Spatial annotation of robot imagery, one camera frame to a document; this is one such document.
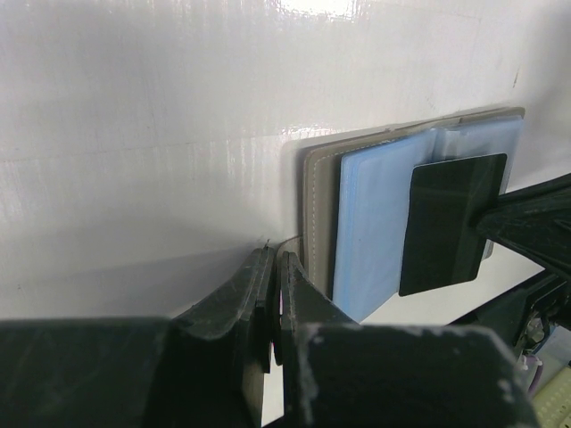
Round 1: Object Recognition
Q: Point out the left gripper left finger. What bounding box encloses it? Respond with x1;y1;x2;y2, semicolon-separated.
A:
173;247;276;427

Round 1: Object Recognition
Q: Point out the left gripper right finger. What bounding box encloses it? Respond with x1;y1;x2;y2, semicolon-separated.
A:
276;251;355;427

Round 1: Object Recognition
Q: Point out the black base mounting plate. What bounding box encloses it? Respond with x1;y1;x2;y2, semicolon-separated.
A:
262;271;571;428

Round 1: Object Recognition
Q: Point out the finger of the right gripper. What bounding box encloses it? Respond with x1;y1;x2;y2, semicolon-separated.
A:
476;174;570;281

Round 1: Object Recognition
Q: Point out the grey card holder wallet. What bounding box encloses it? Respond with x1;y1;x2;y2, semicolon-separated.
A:
288;106;525;322

